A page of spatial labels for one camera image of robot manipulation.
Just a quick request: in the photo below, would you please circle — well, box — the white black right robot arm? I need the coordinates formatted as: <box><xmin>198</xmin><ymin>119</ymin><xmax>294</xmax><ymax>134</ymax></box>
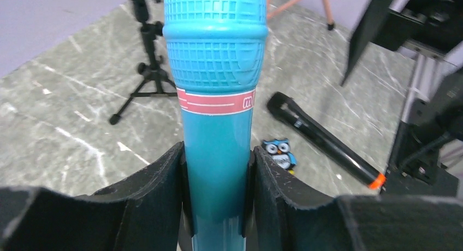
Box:
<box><xmin>344</xmin><ymin>0</ymin><xmax>462</xmax><ymax>197</ymax></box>

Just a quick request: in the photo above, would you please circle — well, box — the blue toy microphone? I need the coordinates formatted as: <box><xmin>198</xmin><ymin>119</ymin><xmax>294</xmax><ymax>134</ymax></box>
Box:
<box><xmin>163</xmin><ymin>0</ymin><xmax>268</xmax><ymax>250</ymax></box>

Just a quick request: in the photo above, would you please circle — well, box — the blue owl toy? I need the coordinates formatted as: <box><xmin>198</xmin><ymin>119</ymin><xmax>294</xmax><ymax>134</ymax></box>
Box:
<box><xmin>261</xmin><ymin>138</ymin><xmax>297</xmax><ymax>175</ymax></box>

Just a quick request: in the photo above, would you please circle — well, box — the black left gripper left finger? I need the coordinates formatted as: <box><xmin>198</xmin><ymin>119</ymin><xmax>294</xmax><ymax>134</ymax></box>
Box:
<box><xmin>1</xmin><ymin>142</ymin><xmax>183</xmax><ymax>250</ymax></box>

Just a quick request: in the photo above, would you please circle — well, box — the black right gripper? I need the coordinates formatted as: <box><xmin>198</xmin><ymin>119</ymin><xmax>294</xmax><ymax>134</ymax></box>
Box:
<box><xmin>340</xmin><ymin>0</ymin><xmax>462</xmax><ymax>86</ymax></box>

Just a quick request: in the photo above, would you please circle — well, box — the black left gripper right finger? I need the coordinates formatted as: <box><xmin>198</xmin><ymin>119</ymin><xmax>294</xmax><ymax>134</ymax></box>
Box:
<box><xmin>246</xmin><ymin>146</ymin><xmax>462</xmax><ymax>250</ymax></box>

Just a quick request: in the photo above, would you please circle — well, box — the black tripod shock mount stand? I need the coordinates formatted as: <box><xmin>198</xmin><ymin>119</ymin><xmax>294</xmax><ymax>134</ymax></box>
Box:
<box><xmin>97</xmin><ymin>0</ymin><xmax>178</xmax><ymax>126</ymax></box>

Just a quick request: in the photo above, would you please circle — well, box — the pink music stand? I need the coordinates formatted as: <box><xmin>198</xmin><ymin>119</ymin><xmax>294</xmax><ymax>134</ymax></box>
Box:
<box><xmin>266</xmin><ymin>0</ymin><xmax>336</xmax><ymax>31</ymax></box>

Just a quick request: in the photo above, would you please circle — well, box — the black microphone orange end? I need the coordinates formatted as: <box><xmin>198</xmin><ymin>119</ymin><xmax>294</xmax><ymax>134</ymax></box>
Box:
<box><xmin>266</xmin><ymin>92</ymin><xmax>386</xmax><ymax>190</ymax></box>

